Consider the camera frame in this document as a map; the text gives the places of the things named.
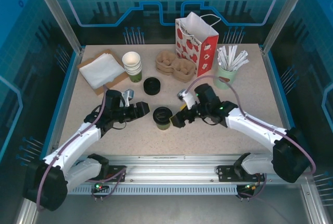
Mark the red white paper gift bag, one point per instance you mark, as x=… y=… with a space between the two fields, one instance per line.
x=187 y=44

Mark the black plastic cup lid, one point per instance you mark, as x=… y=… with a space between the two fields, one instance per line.
x=151 y=93
x=161 y=114
x=151 y=82

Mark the pale green ceramic mug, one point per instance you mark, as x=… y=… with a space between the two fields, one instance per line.
x=226 y=83

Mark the aluminium frame post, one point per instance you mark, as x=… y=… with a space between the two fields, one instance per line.
x=58 y=15
x=287 y=13

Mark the small connector with lights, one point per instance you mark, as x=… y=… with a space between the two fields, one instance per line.
x=249 y=187
x=100 y=187

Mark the white napkins on brown bag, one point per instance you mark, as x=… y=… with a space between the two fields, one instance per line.
x=119 y=78

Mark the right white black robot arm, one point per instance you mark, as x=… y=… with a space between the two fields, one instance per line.
x=255 y=127

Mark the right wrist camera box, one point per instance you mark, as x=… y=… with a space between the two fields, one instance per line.
x=190 y=100

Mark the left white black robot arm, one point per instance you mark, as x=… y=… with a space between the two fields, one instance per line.
x=75 y=143

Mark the blue table edge trim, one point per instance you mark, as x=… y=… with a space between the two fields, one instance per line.
x=65 y=91
x=283 y=91

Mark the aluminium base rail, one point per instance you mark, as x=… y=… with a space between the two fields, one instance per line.
x=171 y=169

